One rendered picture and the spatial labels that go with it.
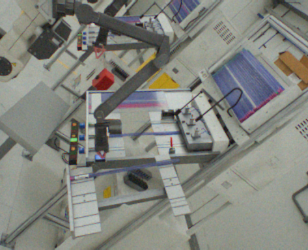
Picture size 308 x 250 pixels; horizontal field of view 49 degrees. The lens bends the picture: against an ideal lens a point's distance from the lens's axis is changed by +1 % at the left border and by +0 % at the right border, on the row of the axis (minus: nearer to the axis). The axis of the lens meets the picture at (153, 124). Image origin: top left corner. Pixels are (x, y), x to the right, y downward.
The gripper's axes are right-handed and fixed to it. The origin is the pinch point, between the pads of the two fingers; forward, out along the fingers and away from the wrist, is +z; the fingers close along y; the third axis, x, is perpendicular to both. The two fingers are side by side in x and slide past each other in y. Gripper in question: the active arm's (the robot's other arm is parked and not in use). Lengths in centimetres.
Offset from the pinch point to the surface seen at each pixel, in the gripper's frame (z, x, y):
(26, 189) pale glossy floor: 61, 52, 43
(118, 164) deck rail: 7.2, -8.1, 1.6
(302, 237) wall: 117, -156, 18
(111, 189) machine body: 36.7, -3.8, 12.7
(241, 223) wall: 147, -127, 59
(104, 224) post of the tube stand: 16.8, 0.9, -27.3
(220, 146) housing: 1, -63, 3
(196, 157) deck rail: 6.6, -49.4, 1.3
